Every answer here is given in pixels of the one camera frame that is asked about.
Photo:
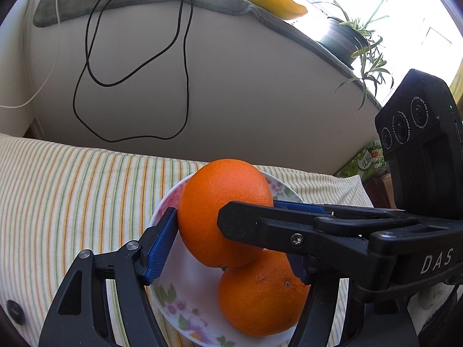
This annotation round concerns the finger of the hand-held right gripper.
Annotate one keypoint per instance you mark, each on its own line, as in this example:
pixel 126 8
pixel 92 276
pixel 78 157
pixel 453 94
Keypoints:
pixel 300 206
pixel 253 224

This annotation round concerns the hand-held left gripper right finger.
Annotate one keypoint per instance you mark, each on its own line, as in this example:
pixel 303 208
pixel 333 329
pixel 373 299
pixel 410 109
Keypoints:
pixel 299 269

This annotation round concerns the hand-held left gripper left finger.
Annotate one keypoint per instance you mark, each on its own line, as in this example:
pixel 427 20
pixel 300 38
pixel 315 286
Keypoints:
pixel 162 245

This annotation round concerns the white floral plate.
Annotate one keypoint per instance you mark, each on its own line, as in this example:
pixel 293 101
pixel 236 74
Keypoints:
pixel 188 278

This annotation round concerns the large spotted orange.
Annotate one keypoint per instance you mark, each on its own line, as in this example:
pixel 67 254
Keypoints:
pixel 260 296

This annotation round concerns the smooth orange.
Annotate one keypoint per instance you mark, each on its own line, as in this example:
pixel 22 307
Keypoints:
pixel 202 206

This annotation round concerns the person's right forearm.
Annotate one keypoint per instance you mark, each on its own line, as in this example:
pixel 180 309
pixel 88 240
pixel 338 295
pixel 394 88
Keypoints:
pixel 434 296

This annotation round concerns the green printed carton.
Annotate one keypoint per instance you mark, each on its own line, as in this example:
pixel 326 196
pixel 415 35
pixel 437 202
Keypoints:
pixel 358 166

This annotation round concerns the striped cloth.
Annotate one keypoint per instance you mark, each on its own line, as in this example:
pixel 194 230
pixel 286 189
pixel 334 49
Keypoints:
pixel 72 195

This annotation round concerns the potted green plant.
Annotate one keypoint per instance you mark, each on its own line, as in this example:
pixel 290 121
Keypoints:
pixel 340 39

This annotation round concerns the black round knob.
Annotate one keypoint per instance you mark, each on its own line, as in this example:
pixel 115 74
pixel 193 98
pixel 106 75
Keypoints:
pixel 16 311

